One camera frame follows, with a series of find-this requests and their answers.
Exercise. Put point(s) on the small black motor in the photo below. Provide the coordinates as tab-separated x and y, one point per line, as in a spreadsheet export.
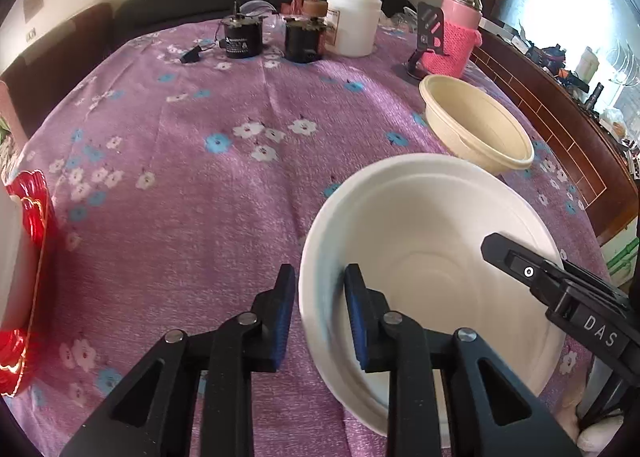
242	39

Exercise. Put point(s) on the purple floral tablecloth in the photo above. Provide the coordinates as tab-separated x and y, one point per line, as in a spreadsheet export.
200	212

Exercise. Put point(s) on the small black connector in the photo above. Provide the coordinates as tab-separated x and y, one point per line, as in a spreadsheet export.
190	56

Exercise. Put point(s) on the white plastic jar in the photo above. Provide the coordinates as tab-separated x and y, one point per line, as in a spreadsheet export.
352	22

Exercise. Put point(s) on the clear plastic cup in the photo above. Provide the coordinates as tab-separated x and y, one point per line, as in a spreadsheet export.
262	12

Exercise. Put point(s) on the brown wooden cabinet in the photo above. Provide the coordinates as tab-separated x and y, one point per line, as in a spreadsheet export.
550	107

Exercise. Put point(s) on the cream patterned plastic bowl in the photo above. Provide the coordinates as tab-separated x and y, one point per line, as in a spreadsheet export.
480	127

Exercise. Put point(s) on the pink thermos with knitted sleeve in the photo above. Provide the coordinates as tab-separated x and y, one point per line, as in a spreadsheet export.
455	42

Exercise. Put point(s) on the black sofa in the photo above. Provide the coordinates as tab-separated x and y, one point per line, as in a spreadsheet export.
175	7

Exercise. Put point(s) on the black phone stand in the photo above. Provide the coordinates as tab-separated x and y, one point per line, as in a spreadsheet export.
425	32

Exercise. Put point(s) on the red glass dish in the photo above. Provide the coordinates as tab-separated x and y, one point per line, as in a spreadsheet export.
42	222

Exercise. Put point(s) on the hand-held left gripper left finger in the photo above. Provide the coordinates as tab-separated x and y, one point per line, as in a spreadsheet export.
280	322

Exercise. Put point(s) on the white bottle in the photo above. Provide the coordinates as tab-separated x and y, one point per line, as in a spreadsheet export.
587	62

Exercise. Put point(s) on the brown chair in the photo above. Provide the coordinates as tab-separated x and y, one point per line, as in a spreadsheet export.
55	52

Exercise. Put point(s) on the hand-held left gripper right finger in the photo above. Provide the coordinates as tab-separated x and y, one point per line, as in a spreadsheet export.
357	322

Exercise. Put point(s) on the green plastic object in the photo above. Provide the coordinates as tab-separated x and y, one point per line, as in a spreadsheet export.
622	257

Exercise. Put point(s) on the black flashlight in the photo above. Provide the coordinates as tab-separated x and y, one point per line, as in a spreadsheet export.
595	96

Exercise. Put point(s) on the large white paper bowl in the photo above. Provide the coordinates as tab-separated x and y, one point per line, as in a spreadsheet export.
425	160
440	217

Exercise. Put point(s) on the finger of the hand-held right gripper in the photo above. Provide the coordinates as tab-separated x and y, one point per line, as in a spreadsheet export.
520	267

